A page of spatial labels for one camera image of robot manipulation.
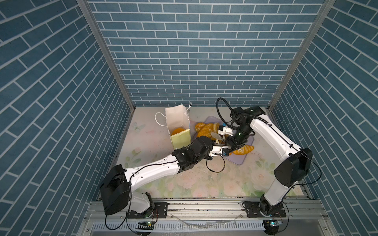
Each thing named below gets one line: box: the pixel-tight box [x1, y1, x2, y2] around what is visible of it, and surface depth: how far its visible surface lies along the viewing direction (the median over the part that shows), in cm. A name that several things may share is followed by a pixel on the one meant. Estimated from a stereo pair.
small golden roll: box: [194, 122, 206, 132], surface depth 104 cm
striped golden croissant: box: [228, 144, 255, 156], surface depth 94 cm
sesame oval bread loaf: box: [194, 122, 214, 139], surface depth 100 cm
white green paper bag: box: [154, 102, 192, 149], surface depth 88 cm
